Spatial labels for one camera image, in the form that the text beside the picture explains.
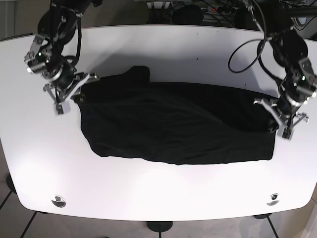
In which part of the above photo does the black printed T-shirt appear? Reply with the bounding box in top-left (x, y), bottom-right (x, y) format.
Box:
top-left (76, 66), bottom-right (275, 165)

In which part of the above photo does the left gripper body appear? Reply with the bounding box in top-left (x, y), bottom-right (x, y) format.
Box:
top-left (254, 81), bottom-right (317, 131)

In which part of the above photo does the right chrome table grommet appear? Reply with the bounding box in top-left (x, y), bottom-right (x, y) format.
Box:
top-left (266, 193), bottom-right (280, 206)

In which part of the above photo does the left chrome table grommet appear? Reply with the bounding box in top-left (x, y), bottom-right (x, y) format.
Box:
top-left (51, 195), bottom-right (66, 208)

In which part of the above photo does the black table base foot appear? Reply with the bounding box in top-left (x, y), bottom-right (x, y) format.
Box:
top-left (146, 221), bottom-right (173, 233)

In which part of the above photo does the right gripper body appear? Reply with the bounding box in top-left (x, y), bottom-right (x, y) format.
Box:
top-left (26, 58), bottom-right (99, 106)

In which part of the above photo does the power strip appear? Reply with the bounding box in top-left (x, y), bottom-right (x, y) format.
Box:
top-left (201, 6), bottom-right (238, 14)

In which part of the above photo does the chrome table grommet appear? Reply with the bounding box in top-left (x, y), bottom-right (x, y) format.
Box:
top-left (51, 195), bottom-right (66, 208)
top-left (266, 193), bottom-right (280, 206)

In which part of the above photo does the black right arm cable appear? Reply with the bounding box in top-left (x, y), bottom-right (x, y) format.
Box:
top-left (61, 14), bottom-right (83, 67)

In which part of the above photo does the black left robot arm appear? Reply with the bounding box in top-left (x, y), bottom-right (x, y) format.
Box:
top-left (244, 0), bottom-right (317, 138)

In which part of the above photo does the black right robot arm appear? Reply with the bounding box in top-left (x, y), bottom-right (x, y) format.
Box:
top-left (24, 0), bottom-right (103, 111)

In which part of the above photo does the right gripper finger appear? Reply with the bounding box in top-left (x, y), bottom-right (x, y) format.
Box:
top-left (71, 93), bottom-right (86, 102)

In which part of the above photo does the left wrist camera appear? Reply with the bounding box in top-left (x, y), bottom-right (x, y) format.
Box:
top-left (282, 126), bottom-right (293, 140)

